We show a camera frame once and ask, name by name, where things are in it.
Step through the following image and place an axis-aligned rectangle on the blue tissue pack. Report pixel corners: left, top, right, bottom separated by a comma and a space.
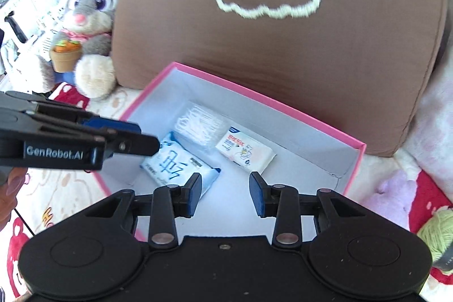
140, 131, 222, 198

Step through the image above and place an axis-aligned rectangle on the person's left hand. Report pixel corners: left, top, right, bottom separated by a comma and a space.
0, 168, 29, 229

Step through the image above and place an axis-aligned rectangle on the brown embroidered cushion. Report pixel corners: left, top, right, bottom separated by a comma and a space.
111, 0, 448, 158

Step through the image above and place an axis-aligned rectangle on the purple plush toy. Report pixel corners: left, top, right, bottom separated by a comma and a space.
368, 169, 416, 228

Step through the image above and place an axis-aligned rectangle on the pink cardboard box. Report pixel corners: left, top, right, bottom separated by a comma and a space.
93, 62, 367, 242

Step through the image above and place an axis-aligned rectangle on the clear pack of cotton swabs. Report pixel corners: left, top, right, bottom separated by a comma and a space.
175, 103, 229, 147

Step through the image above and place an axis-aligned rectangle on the green yarn ball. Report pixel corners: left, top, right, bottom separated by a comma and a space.
418, 208, 453, 271

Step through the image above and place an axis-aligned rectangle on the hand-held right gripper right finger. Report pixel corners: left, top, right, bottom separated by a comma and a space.
249, 172, 369, 249

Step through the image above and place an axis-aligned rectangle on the red bear printed blanket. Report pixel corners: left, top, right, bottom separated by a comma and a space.
0, 81, 453, 302

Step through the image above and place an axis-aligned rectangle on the white wet wipes pack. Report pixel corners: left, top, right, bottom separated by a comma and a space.
215, 126, 277, 172

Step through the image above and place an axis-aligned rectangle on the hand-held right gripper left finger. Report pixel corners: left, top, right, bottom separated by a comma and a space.
83, 173, 203, 250

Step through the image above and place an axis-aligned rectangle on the grey bunny plush toy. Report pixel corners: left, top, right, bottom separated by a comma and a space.
37, 0, 137, 101

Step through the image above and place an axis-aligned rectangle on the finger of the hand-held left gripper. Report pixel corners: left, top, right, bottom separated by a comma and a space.
102, 132, 161, 161
83, 115, 142, 137

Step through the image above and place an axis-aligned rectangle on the thin black cable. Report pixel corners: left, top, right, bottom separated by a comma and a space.
13, 210, 37, 236

